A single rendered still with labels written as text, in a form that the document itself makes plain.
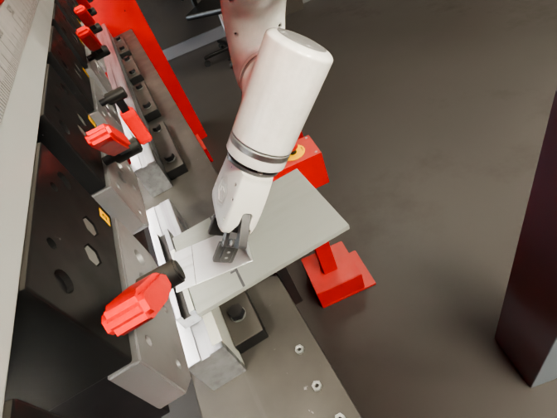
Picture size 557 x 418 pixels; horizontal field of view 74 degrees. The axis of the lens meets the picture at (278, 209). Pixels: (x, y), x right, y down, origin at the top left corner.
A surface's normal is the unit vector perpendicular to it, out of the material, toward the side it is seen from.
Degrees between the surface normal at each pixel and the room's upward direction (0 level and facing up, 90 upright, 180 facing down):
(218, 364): 90
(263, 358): 0
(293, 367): 0
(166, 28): 90
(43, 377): 90
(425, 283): 0
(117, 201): 90
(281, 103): 79
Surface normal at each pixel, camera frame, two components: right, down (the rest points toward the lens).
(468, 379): -0.29, -0.66
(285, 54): -0.32, 0.44
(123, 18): 0.41, 0.56
